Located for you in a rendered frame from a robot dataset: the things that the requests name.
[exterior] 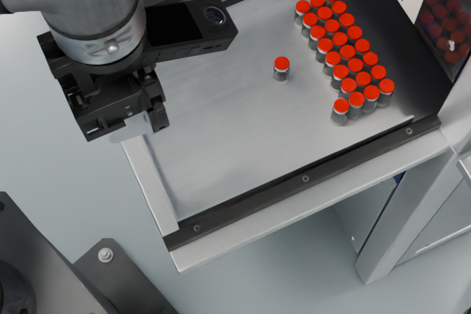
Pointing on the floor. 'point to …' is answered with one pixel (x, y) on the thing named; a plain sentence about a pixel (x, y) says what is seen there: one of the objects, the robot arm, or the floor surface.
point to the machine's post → (421, 188)
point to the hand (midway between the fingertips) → (155, 118)
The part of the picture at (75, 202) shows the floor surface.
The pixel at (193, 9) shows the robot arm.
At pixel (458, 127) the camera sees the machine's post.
